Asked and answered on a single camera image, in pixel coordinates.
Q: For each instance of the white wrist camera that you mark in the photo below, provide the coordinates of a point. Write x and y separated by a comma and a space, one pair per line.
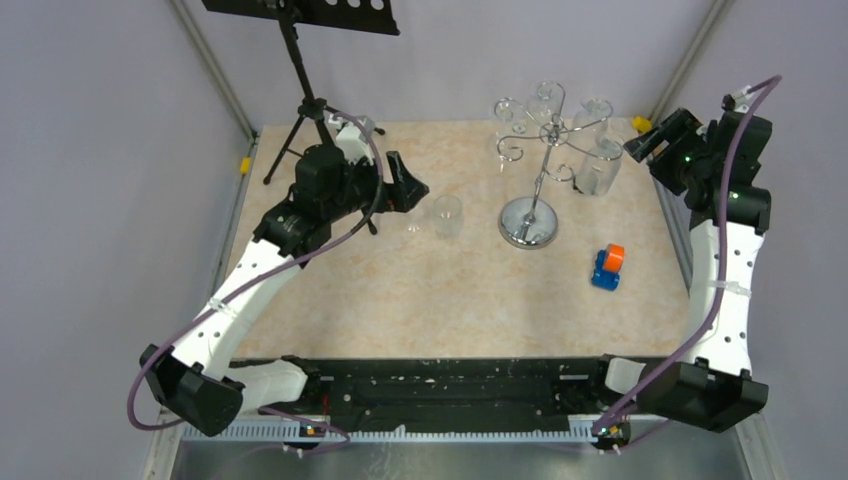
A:
351, 141
738, 101

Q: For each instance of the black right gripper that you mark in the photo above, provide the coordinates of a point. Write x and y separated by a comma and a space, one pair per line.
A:
679, 128

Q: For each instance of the black music stand tripod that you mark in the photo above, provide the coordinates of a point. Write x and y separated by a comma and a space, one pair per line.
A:
363, 16

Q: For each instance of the yellow corner clamp right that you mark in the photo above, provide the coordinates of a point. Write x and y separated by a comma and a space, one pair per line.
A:
641, 124

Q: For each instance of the yellow clamp left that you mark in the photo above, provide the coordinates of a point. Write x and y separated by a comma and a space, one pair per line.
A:
245, 166

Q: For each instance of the ribbed clear wine glass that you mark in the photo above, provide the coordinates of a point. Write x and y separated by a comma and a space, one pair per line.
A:
601, 165

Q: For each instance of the chrome wine glass rack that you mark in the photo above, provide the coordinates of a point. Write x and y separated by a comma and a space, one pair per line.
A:
529, 222

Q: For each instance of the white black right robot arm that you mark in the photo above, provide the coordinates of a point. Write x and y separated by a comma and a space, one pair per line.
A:
708, 382

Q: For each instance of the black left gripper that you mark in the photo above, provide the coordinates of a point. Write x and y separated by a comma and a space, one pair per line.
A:
403, 193

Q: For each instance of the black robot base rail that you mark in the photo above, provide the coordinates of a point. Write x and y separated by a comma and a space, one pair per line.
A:
550, 399

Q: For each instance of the blue orange toy truck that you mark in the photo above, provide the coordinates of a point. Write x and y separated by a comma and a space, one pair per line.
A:
607, 267

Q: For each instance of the left rear wine glass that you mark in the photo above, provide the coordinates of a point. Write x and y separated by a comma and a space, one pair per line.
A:
546, 101

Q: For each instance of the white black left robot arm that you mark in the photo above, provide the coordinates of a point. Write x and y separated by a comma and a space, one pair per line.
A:
193, 377

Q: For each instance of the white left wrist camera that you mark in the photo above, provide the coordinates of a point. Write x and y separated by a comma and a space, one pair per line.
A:
351, 141

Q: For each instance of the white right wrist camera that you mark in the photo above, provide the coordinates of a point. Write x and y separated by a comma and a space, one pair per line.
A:
738, 101

